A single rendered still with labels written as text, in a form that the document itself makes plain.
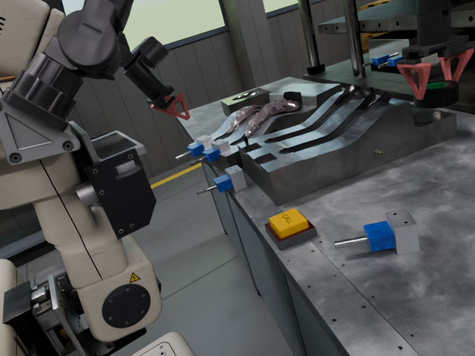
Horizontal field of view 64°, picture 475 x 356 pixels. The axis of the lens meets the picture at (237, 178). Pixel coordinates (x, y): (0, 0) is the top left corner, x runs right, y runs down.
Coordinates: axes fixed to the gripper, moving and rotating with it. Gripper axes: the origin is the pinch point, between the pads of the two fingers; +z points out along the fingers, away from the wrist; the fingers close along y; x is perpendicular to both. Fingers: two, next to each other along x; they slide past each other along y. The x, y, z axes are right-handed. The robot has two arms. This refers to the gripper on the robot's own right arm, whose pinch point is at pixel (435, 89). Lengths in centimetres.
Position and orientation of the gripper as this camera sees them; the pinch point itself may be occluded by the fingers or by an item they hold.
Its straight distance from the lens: 87.8
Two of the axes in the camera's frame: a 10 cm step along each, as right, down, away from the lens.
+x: -3.5, -3.0, 8.9
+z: 2.3, 8.9, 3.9
